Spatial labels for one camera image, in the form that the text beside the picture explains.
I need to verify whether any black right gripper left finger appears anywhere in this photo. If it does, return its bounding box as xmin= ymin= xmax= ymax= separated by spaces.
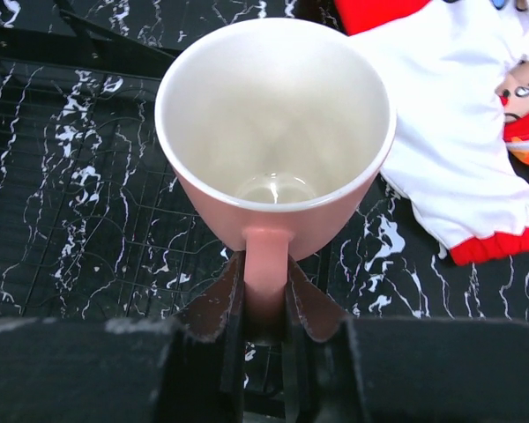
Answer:
xmin=0 ymin=253 xmax=244 ymax=422

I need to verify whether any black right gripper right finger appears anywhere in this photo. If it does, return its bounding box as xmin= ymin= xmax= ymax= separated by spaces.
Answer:
xmin=284 ymin=262 xmax=529 ymax=422

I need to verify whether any pink ceramic mug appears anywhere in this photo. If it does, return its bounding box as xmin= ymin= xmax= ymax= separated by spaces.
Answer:
xmin=154 ymin=18 xmax=397 ymax=343

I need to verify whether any black metal dish rack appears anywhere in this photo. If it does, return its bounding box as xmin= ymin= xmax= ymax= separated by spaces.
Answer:
xmin=0 ymin=0 xmax=336 ymax=318

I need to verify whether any white red cartoon garment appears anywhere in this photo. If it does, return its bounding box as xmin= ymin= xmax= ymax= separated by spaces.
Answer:
xmin=336 ymin=1 xmax=529 ymax=265

